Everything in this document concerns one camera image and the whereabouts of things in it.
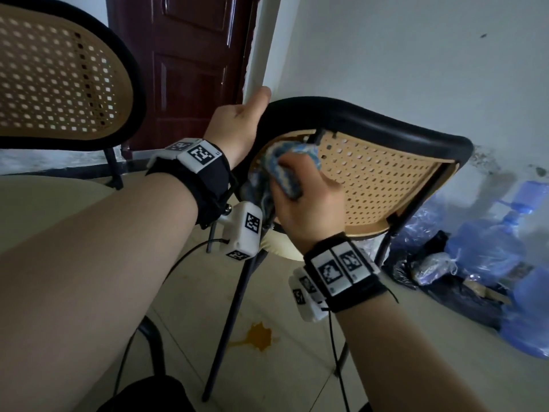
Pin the person's left hand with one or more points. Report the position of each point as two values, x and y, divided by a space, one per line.
233 128

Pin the person's right hand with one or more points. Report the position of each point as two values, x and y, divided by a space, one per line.
313 210

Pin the blue patterned cleaning cloth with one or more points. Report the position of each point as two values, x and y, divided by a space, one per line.
268 160

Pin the cream seat cane back chair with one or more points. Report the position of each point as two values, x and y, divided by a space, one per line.
51 81
386 180

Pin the person's left forearm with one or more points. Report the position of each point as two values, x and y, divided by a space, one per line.
86 274

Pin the person's right forearm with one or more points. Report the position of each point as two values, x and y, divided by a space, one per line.
386 364

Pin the person's dark trousers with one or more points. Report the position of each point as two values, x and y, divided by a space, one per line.
146 394

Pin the black left wristband with markers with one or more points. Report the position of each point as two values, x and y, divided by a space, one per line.
210 180

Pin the black wristband with markers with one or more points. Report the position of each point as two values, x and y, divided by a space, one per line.
210 180
360 291

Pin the white left wrist tracker box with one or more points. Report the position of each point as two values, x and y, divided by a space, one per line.
242 235

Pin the white wrist tracker box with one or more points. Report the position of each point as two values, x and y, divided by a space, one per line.
242 235
306 311

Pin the dark red wooden door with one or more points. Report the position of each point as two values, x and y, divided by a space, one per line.
193 60

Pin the black right wristband with markers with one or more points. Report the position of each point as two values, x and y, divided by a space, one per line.
360 291

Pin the white right wrist tracker box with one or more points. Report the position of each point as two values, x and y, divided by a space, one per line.
306 311

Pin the white plastic bag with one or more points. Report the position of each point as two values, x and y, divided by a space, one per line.
433 268

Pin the black plastic bag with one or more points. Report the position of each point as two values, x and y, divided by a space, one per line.
463 300

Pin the tan cardboard piece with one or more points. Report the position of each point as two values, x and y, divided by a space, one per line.
489 291

